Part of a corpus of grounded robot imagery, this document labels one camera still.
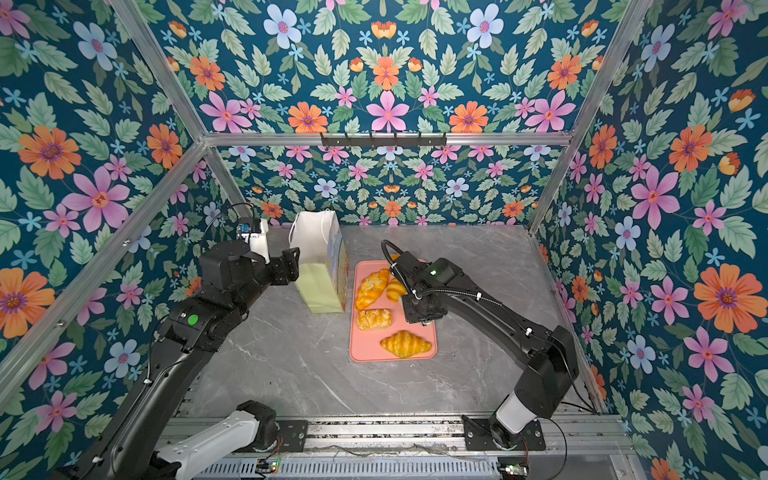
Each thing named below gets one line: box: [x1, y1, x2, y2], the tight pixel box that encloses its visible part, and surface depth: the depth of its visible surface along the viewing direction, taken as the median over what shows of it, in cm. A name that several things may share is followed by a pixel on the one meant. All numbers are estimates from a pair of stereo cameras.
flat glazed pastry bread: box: [356, 308, 393, 331], surface depth 92 cm
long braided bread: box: [355, 268, 390, 311], surface depth 100 cm
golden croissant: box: [380, 330, 432, 359], surface depth 87 cm
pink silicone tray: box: [350, 260, 438, 363], surface depth 92 cm
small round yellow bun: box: [386, 278, 407, 302], surface depth 100 cm
